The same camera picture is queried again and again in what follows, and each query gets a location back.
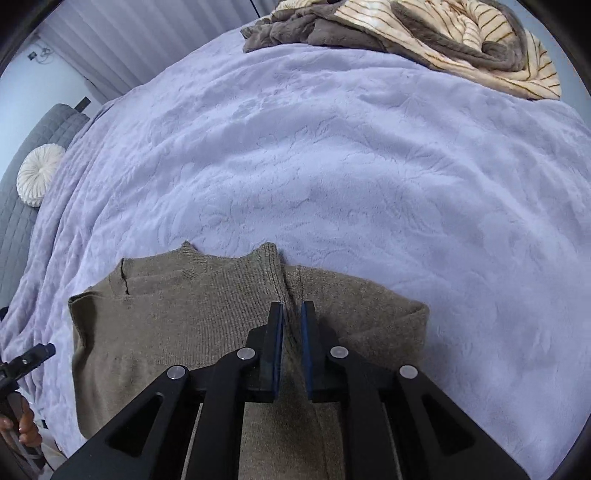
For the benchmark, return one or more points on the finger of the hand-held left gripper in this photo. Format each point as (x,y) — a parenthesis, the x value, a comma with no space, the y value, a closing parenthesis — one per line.
(34,356)

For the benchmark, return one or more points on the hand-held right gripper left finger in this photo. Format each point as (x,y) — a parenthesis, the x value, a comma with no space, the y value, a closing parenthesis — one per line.
(277,360)

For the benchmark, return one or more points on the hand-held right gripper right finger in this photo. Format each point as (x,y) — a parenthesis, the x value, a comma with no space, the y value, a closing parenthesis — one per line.
(306,360)

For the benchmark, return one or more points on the olive knit sweater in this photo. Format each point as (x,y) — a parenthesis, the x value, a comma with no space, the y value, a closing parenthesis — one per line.
(184,314)

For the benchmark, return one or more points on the person's left hand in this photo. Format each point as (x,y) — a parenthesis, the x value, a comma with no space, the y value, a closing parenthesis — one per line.
(25,422)

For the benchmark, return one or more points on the grey quilted sofa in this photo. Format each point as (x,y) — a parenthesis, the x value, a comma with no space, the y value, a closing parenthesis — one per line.
(27,240)

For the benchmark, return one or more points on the lavender embossed plush blanket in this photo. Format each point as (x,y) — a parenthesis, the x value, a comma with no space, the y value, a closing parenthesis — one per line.
(346,184)

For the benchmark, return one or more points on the white round pleated cushion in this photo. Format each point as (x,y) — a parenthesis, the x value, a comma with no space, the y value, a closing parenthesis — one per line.
(39,175)

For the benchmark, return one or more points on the pale pleated curtain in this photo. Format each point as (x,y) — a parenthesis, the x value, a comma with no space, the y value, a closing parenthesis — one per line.
(147,41)

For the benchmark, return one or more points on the beige striped blanket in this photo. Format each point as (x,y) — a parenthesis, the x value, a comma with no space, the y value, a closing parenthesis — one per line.
(503,64)

